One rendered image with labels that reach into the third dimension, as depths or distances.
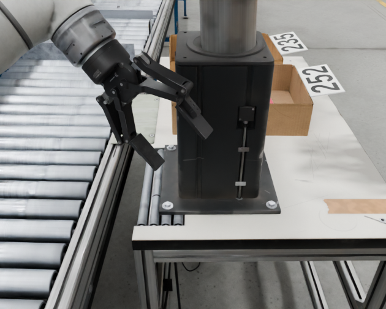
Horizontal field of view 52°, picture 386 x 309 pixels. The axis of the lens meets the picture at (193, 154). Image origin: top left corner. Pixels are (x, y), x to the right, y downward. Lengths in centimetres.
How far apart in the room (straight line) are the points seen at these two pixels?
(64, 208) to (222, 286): 92
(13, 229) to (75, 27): 45
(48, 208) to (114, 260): 89
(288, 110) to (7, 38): 72
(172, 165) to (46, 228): 32
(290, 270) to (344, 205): 87
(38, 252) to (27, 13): 44
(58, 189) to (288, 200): 53
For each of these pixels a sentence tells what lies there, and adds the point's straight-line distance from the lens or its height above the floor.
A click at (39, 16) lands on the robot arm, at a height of 117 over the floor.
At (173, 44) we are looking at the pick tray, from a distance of 160.
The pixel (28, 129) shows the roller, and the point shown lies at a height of 75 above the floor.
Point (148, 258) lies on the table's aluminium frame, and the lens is 84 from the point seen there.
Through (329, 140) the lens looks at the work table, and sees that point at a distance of 115.
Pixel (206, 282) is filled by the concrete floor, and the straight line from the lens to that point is 168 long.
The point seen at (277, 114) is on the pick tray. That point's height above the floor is 82.
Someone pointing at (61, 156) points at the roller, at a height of 75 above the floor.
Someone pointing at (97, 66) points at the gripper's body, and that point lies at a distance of 65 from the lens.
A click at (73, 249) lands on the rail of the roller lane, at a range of 82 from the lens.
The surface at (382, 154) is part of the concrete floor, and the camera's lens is 261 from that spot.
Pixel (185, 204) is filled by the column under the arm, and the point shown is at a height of 76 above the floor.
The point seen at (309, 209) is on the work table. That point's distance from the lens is 90.
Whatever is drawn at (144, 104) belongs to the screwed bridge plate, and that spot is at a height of 75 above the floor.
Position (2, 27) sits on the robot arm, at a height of 116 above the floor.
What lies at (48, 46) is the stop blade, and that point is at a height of 79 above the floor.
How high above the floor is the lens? 133
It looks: 35 degrees down
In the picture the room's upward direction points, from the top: straight up
